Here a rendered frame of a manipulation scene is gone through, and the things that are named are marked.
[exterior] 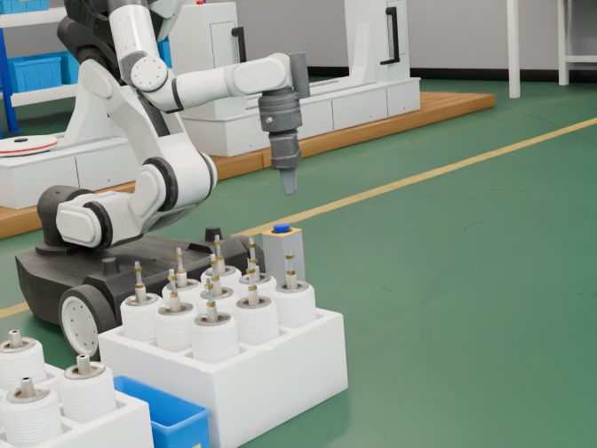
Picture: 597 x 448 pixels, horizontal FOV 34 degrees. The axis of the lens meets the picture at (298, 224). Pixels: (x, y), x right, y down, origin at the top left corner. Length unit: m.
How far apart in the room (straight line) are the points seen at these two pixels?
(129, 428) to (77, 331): 0.79
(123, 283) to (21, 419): 0.85
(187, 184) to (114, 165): 1.89
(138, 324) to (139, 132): 0.60
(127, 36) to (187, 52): 2.71
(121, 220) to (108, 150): 1.65
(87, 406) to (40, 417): 0.10
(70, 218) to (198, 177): 0.48
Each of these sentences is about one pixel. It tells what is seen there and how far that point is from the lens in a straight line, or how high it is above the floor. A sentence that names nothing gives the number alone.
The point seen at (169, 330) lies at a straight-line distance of 2.10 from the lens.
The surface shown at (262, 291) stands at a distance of 2.23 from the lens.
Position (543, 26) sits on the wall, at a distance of 7.39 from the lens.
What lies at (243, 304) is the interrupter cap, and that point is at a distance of 2.10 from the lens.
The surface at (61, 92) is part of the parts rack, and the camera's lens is 7.30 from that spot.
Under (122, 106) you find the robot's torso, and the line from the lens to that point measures 2.58.
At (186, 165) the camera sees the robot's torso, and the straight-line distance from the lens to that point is 2.52.
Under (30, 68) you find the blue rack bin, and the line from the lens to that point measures 7.19.
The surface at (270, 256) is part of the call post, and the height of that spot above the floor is 0.26.
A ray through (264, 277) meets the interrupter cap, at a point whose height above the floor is 0.25.
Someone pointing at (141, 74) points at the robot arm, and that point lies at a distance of 2.12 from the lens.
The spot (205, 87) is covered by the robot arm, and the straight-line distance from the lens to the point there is 2.09.
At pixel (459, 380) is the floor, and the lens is 2.30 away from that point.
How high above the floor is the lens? 0.93
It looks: 14 degrees down
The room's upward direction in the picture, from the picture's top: 5 degrees counter-clockwise
